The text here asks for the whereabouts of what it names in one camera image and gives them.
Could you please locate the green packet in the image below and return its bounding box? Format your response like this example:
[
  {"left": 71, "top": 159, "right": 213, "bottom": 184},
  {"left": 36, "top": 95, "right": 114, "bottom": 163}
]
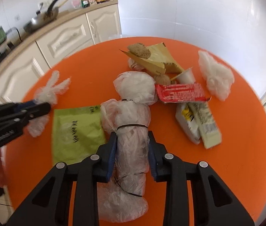
[{"left": 52, "top": 105, "right": 107, "bottom": 166}]

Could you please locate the white and yellow packet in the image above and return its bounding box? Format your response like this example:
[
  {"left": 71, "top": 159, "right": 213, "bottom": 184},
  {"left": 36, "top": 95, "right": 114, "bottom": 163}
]
[{"left": 175, "top": 102, "right": 202, "bottom": 145}]

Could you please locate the clear plastic bag bundle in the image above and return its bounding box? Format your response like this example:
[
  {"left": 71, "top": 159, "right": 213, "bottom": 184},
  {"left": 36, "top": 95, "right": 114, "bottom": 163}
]
[{"left": 97, "top": 71, "right": 158, "bottom": 223}]

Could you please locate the steel wok with handle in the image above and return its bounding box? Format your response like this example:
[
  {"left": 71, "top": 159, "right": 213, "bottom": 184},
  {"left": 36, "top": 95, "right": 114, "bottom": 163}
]
[{"left": 23, "top": 0, "right": 62, "bottom": 34}]

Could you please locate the red packet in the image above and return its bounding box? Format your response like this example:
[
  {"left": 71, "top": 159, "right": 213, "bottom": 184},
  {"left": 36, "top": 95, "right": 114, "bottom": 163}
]
[{"left": 155, "top": 82, "right": 212, "bottom": 103}]

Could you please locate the small brown bread piece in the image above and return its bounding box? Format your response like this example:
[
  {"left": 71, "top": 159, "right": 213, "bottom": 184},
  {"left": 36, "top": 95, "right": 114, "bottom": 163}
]
[{"left": 153, "top": 73, "right": 171, "bottom": 85}]

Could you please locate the cream paper packet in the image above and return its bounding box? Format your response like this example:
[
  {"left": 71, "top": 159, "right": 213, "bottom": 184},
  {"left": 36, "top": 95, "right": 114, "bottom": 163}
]
[{"left": 188, "top": 101, "right": 222, "bottom": 149}]

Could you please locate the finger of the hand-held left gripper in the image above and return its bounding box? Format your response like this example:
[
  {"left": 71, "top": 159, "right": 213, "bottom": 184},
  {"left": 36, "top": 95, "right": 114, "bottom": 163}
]
[
  {"left": 15, "top": 100, "right": 39, "bottom": 112},
  {"left": 21, "top": 102, "right": 52, "bottom": 126}
]

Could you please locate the mustard serrated wrapper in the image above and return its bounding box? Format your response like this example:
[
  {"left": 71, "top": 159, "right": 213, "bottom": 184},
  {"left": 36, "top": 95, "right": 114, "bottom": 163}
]
[{"left": 119, "top": 49, "right": 167, "bottom": 76}]

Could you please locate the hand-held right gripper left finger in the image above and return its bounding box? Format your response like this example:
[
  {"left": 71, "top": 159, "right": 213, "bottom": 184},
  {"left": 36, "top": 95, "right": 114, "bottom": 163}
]
[{"left": 6, "top": 131, "right": 118, "bottom": 226}]

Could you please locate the small clear plastic bag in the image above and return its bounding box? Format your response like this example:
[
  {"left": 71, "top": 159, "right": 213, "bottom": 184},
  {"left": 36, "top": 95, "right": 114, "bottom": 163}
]
[{"left": 128, "top": 58, "right": 146, "bottom": 71}]

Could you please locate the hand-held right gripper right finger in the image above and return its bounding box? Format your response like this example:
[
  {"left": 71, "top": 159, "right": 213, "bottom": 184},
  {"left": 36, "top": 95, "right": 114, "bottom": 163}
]
[{"left": 147, "top": 131, "right": 256, "bottom": 226}]

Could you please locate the small white cup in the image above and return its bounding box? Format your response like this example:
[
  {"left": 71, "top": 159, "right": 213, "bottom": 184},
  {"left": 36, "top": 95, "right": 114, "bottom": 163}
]
[{"left": 170, "top": 67, "right": 196, "bottom": 84}]

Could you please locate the pale yellow wrapper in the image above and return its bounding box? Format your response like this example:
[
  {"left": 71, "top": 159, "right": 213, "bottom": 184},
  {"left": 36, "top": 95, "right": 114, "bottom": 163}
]
[{"left": 147, "top": 43, "right": 185, "bottom": 74}]

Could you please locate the knotted white plastic bag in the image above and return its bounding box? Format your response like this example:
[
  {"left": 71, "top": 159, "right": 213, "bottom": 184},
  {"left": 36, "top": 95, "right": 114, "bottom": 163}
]
[{"left": 27, "top": 70, "right": 72, "bottom": 138}]

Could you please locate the cream kitchen cabinet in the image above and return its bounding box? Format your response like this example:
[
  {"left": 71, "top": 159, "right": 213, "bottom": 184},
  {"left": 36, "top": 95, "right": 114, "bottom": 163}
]
[{"left": 0, "top": 0, "right": 122, "bottom": 110}]

